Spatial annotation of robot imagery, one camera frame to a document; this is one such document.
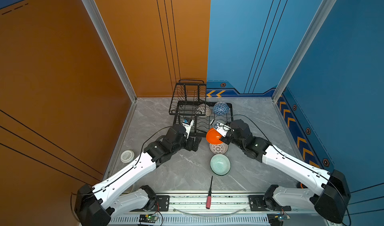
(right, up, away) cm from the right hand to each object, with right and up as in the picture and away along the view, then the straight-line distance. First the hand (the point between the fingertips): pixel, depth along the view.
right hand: (219, 124), depth 78 cm
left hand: (-13, -5, -2) cm, 14 cm away
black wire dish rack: (-18, +13, +33) cm, 40 cm away
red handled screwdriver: (-6, -37, -2) cm, 37 cm away
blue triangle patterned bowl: (+6, +9, +31) cm, 33 cm away
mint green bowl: (+1, -23, +5) cm, 24 cm away
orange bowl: (-4, -6, -3) cm, 7 cm away
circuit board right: (+28, -43, -8) cm, 52 cm away
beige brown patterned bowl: (-8, +7, +4) cm, 12 cm away
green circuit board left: (-34, -44, -7) cm, 56 cm away
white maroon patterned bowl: (+2, -16, +14) cm, 21 cm away
